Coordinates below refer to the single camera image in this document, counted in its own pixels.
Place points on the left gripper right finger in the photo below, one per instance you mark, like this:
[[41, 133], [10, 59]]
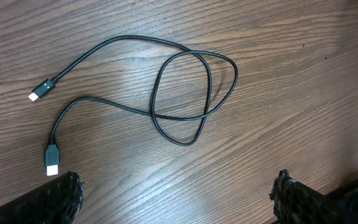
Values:
[[296, 203]]

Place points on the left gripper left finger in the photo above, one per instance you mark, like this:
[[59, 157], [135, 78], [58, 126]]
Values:
[[57, 201]]

